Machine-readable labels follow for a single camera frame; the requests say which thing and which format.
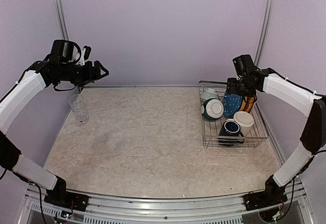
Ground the teal white bowl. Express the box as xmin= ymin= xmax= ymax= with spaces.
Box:
xmin=201 ymin=98 xmax=224 ymax=121

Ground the small clear glass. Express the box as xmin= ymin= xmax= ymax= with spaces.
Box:
xmin=71 ymin=99 xmax=87 ymax=115

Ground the wire dish rack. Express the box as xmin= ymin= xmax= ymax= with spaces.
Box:
xmin=199 ymin=80 xmax=268 ymax=149

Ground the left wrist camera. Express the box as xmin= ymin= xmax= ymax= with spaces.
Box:
xmin=75 ymin=45 xmax=92 ymax=66

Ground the front aluminium rail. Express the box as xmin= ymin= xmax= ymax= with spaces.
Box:
xmin=14 ymin=181 xmax=316 ymax=223

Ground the white mug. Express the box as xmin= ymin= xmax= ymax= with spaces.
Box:
xmin=233 ymin=111 xmax=255 ymax=135

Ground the dark blue mug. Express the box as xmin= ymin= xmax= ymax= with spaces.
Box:
xmin=219 ymin=119 xmax=243 ymax=147

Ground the aluminium post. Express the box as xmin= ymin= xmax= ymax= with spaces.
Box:
xmin=50 ymin=0 xmax=84 ymax=92
xmin=254 ymin=0 xmax=274 ymax=66

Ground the light green bowl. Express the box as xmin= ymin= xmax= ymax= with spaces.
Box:
xmin=200 ymin=88 xmax=220 ymax=101

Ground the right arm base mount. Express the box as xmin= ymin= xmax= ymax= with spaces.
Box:
xmin=243 ymin=175 xmax=288 ymax=211

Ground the large clear glass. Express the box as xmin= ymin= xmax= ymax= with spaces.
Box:
xmin=68 ymin=94 xmax=89 ymax=123

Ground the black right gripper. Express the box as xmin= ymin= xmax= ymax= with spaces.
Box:
xmin=227 ymin=77 xmax=255 ymax=97

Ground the back aluminium rail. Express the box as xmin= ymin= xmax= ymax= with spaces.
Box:
xmin=83 ymin=84 xmax=199 ymax=89

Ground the left aluminium post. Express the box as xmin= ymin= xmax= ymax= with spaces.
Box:
xmin=50 ymin=0 xmax=84 ymax=92

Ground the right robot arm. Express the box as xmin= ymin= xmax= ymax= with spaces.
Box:
xmin=231 ymin=54 xmax=325 ymax=206

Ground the blue polka dot plate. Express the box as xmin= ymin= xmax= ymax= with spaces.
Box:
xmin=223 ymin=93 xmax=243 ymax=118

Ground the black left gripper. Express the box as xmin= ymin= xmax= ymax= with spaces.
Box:
xmin=55 ymin=60 xmax=109 ymax=87

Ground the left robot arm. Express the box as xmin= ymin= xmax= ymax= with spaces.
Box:
xmin=1 ymin=39 xmax=110 ymax=206

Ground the aluminium rail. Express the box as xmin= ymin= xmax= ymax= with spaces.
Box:
xmin=83 ymin=84 xmax=199 ymax=89
xmin=14 ymin=181 xmax=316 ymax=223

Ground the yellow polka dot plate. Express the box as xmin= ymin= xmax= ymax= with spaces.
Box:
xmin=239 ymin=96 xmax=248 ymax=112

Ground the right aluminium post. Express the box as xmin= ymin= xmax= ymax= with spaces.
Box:
xmin=254 ymin=0 xmax=274 ymax=66

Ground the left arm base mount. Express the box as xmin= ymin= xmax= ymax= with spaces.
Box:
xmin=44 ymin=177 xmax=89 ymax=212

